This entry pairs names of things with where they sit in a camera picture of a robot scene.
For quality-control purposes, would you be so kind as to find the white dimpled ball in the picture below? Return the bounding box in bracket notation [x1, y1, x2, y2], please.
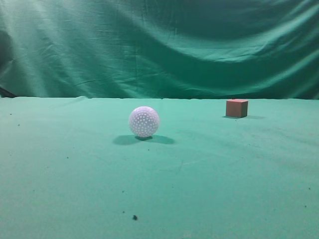
[129, 106, 160, 138]

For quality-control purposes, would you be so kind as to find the green backdrop cloth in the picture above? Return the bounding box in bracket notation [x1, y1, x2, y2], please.
[0, 0, 319, 100]

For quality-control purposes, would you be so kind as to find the red cube block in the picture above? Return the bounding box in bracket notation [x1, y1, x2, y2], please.
[226, 99, 249, 118]

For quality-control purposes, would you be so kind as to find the green table cloth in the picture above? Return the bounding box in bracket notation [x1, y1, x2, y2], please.
[0, 97, 319, 239]

